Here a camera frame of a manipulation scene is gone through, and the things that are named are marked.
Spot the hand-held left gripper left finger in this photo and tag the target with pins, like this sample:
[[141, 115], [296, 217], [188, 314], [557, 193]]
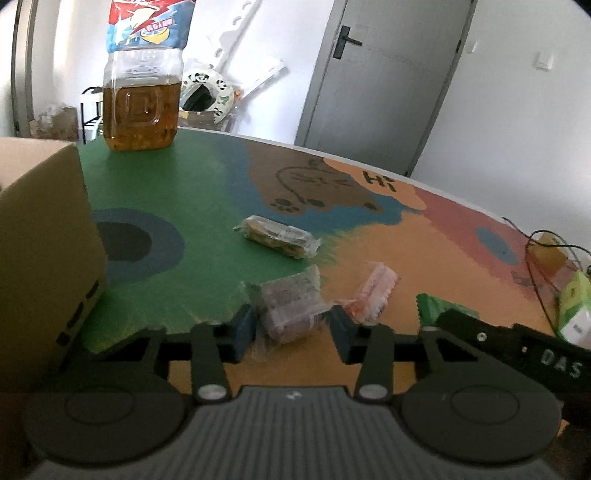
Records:
[[242, 332]]

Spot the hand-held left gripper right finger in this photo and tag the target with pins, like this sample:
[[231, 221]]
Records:
[[341, 332]]

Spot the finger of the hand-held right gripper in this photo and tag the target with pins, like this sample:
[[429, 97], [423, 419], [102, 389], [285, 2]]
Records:
[[480, 337]]

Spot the clear packet of dark snacks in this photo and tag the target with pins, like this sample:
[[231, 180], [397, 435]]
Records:
[[288, 304]]

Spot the green snack packet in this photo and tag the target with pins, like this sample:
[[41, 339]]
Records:
[[434, 307]]

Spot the pink snack packet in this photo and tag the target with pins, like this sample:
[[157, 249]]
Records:
[[376, 290]]

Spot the green and white tissue box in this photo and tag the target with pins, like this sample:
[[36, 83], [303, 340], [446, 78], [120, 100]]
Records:
[[577, 309]]

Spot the clear nut bar packet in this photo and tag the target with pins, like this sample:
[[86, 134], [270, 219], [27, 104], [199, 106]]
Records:
[[277, 235]]

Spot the yellow box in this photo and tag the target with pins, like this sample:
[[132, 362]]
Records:
[[549, 254]]

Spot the colourful printed table mat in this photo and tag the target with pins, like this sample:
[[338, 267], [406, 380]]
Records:
[[207, 194]]

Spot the panda print bag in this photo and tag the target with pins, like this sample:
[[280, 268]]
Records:
[[205, 94]]

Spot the large cooking oil bottle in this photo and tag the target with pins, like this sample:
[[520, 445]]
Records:
[[138, 110]]

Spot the grey door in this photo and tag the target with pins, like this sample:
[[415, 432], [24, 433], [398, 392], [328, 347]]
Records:
[[383, 83]]

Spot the black shoe rack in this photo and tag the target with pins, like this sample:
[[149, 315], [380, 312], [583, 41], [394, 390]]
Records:
[[90, 115]]

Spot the brown cardboard box with clutter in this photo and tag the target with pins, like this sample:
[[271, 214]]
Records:
[[55, 123]]

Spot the white light switch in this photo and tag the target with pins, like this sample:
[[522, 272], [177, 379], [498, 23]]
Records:
[[545, 61]]

